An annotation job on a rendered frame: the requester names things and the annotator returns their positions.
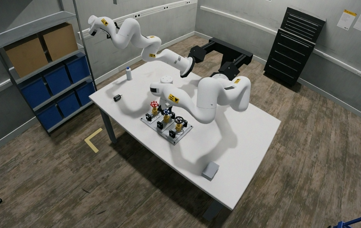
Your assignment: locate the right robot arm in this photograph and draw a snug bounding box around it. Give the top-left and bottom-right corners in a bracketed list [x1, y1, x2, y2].
[88, 15, 192, 76]

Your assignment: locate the white bottle with blue cap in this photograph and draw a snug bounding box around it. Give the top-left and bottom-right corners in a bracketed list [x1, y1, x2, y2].
[126, 67, 132, 80]

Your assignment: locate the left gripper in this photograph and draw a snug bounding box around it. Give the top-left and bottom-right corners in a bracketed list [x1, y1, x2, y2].
[157, 97, 172, 116]

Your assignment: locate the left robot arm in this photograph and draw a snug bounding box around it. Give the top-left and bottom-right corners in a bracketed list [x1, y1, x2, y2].
[150, 74, 251, 124]

